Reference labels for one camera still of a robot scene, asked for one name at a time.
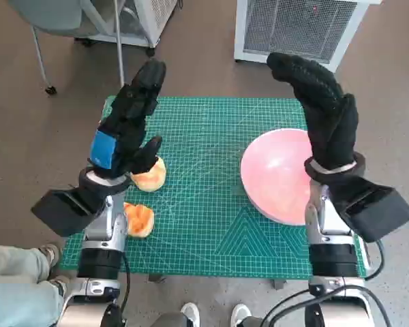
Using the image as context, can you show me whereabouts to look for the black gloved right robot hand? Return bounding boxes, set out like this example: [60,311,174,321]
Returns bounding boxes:
[266,52,359,171]

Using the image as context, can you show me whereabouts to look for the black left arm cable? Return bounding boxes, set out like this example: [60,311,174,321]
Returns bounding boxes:
[120,253,131,309]

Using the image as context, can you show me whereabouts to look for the white shoe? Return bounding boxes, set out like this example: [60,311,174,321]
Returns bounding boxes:
[180,302,201,327]
[230,303,252,327]

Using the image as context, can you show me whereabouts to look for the rectangular striped toy bread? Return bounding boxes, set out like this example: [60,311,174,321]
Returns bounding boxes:
[123,201,155,239]

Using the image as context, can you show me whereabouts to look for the large white mesh appliance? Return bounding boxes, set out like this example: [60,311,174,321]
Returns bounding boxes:
[234,0,379,72]

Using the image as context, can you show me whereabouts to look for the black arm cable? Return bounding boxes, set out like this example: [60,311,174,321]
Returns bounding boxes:
[270,284,393,327]
[120,253,131,309]
[260,289,318,327]

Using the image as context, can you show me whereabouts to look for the green cutting mat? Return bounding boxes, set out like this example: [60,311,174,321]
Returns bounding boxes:
[59,95,367,281]

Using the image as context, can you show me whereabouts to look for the person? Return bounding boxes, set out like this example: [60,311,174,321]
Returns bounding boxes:
[0,242,71,327]

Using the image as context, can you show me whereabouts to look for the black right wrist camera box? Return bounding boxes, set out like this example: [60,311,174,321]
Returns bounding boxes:
[327,175,409,243]

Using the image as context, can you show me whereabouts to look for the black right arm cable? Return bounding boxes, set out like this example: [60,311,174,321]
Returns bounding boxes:
[270,284,393,327]
[260,289,318,327]

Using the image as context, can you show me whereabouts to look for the pink bowl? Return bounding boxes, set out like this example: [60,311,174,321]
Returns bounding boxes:
[240,128,314,226]

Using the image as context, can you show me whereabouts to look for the grey chair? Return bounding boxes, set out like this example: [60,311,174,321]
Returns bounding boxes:
[6,0,102,95]

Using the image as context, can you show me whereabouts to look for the round toy bread bun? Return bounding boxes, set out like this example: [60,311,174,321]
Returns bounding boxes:
[129,155,167,192]

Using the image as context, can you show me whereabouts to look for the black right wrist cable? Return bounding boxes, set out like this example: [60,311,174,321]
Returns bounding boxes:
[361,238,385,281]

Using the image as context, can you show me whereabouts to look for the silver metal pole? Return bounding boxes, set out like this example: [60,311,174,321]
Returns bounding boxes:
[112,0,126,88]

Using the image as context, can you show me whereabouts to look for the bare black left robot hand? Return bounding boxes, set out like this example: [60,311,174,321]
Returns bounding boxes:
[87,59,167,180]

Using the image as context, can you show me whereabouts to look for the white mesh cabinet on casters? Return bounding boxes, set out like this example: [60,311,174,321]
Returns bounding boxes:
[74,0,178,57]

